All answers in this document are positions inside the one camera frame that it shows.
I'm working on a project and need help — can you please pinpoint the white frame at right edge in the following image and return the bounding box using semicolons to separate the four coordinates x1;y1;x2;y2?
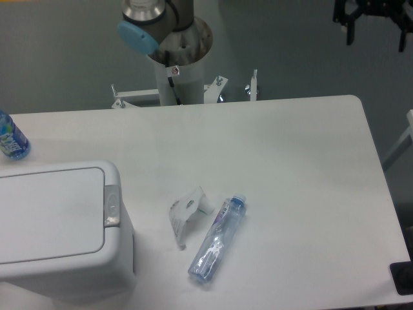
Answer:
381;110;412;172

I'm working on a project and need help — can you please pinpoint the white plastic trash can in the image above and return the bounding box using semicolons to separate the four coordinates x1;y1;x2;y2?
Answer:
1;160;136;300

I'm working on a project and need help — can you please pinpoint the black cable on pedestal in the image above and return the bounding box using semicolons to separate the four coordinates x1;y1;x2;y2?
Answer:
164;50;182;106

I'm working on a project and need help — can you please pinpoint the white pedestal base frame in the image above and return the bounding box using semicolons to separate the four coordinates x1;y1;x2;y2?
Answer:
111;68;259;109

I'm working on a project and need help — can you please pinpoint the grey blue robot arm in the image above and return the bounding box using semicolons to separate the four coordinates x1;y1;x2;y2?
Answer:
117;1;412;55

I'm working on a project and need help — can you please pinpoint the blue labelled drink bottle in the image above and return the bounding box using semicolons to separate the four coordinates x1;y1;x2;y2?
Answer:
1;111;31;160

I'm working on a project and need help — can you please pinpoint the crumpled white paper wrapper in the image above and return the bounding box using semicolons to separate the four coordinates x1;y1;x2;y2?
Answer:
168;186;214;249

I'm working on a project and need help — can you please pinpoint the black device at table edge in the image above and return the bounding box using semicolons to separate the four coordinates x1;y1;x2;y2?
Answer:
390;261;413;296

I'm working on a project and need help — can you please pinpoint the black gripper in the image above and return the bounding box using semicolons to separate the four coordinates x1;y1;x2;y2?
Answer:
332;0;412;52

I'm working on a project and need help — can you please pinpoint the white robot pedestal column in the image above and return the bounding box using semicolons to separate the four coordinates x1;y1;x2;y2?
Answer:
148;17;213;106

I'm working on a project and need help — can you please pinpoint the clear empty plastic bottle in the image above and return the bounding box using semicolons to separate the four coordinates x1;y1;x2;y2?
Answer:
188;194;246;284

